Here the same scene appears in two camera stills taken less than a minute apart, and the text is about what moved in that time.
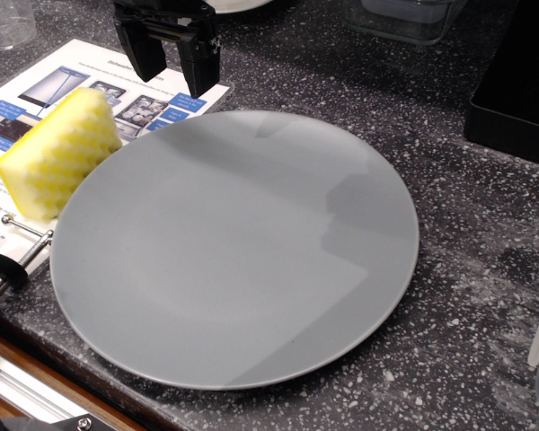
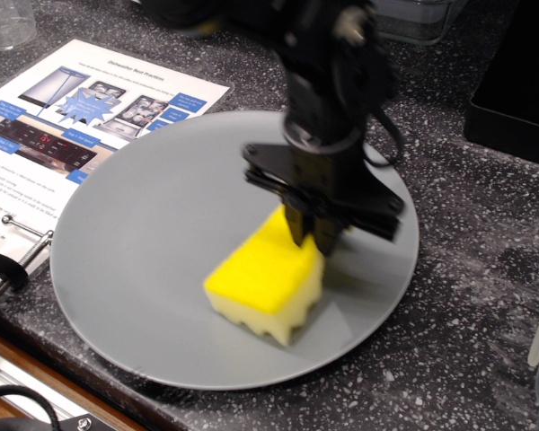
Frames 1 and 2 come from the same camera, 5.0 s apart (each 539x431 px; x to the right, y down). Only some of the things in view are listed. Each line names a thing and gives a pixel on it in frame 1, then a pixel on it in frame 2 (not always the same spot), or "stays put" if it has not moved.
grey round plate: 237,250 stays put
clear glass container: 416,21 stays put
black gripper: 160,18 -> 323,171
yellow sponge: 41,170 -> 269,278
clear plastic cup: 7,23 stays put
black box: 513,108 stays put
